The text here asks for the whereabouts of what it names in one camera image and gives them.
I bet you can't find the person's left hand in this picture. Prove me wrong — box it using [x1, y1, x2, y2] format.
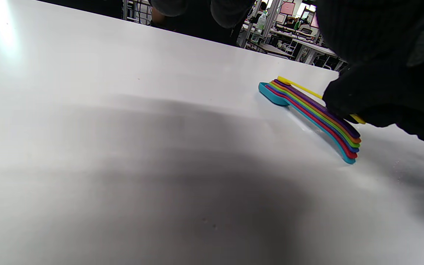
[149, 0, 422, 64]

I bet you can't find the red measuring spoon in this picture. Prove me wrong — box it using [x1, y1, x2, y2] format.
[265, 85, 358, 159]

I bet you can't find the white desk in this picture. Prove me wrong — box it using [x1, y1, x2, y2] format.
[289, 39, 347, 71]

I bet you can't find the purple measuring spoon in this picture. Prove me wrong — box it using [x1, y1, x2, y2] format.
[274, 79, 361, 139]

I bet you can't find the green plastic water bottle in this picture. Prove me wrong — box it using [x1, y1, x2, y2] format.
[252, 10, 268, 43]

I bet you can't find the green measuring spoon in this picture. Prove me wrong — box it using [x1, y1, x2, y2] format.
[269, 82, 361, 148]

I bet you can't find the blue measuring spoon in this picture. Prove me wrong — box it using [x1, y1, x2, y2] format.
[267, 84, 360, 153]

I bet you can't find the yellow measuring spoon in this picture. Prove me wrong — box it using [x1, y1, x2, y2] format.
[277, 76, 366, 124]

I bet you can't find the orange measuring spoon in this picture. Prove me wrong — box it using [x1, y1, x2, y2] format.
[271, 81, 362, 144]

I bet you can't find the person's right hand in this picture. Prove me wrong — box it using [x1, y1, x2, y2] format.
[322, 4, 424, 146]

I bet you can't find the teal measuring spoon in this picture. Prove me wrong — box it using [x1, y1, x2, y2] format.
[258, 82, 357, 165]

